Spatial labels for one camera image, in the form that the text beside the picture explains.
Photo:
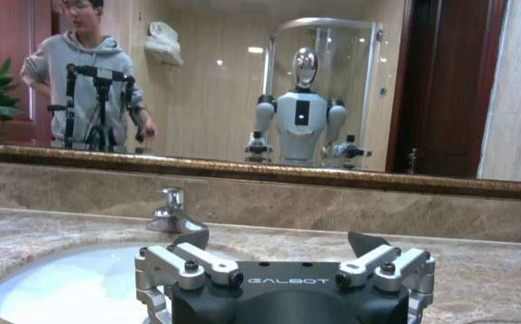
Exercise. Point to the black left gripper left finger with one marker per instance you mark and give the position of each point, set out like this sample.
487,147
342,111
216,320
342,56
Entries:
183,266

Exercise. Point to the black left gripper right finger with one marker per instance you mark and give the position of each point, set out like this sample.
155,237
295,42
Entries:
398,270

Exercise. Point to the chrome sink faucet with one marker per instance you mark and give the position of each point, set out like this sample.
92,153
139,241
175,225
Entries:
170,216

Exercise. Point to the white ceramic sink basin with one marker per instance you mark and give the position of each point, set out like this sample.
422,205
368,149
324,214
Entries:
71,287

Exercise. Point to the black tripod rig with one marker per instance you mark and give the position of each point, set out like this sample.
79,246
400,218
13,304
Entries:
102,91

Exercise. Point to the white hanging towel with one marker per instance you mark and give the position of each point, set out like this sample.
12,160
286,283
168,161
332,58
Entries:
163,44

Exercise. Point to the person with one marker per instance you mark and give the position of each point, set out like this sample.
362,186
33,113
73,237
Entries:
84,54

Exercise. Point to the gold framed wall mirror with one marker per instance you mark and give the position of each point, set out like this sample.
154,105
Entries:
242,170

